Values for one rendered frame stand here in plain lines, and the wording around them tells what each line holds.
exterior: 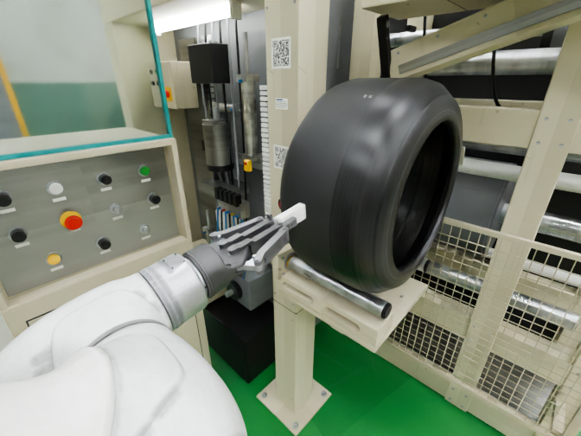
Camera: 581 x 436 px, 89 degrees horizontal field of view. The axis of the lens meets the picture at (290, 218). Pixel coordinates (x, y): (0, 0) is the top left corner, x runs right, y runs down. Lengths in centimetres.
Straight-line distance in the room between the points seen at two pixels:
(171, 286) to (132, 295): 4
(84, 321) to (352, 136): 52
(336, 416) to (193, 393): 147
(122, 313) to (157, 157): 80
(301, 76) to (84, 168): 67
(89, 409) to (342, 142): 55
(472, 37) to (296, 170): 66
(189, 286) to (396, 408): 150
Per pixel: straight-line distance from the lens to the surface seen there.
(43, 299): 110
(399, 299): 105
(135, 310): 37
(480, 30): 110
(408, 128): 64
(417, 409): 181
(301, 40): 90
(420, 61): 114
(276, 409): 169
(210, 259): 43
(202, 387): 27
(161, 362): 27
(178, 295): 40
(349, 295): 86
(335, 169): 62
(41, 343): 40
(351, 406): 174
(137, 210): 112
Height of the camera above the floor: 144
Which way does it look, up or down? 25 degrees down
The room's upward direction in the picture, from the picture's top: straight up
